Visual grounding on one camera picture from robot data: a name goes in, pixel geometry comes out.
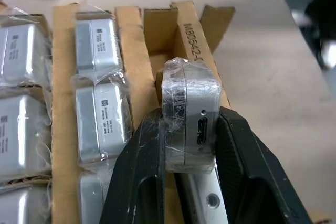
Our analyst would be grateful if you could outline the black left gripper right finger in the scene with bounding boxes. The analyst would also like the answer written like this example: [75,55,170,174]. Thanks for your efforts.
[214,105,313,224]

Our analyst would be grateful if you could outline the dark object top right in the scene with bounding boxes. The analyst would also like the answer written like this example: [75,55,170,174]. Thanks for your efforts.
[271,0,336,72]

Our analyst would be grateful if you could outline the cardboard divider tray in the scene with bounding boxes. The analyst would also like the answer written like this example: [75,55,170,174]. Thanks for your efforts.
[0,0,236,224]

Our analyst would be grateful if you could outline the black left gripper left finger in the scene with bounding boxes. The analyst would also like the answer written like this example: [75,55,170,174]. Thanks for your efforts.
[98,107,167,224]

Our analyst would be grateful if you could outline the silver camera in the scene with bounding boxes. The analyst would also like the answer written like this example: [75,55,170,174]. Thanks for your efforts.
[160,57,224,174]
[78,166,114,224]
[175,166,232,224]
[0,84,53,186]
[0,7,53,86]
[75,0,124,77]
[0,179,55,224]
[70,74,133,167]

